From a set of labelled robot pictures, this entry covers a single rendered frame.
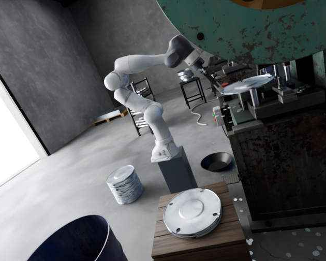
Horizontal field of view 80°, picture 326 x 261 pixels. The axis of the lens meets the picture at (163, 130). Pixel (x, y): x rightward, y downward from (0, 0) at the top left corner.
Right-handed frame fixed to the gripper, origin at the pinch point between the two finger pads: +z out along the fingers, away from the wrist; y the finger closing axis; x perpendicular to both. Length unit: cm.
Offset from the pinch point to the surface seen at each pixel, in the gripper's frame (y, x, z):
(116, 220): 4, -134, 28
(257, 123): 26.6, 3.1, 20.9
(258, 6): 40, 28, -20
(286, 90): 24.6, 21.6, 17.1
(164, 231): 55, -60, 24
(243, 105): 5.5, 3.5, 16.8
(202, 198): 40, -40, 30
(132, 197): -18, -123, 28
